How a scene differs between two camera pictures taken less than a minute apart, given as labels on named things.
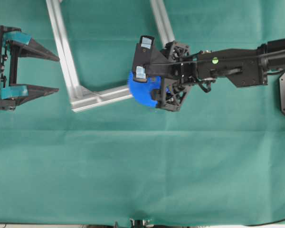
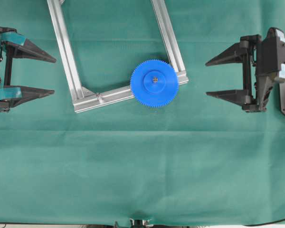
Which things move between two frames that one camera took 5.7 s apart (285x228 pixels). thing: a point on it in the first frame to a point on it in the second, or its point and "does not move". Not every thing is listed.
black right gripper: [198, 69] to [253, 97]
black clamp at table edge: [137, 223] does not move
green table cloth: [226, 156] does not move
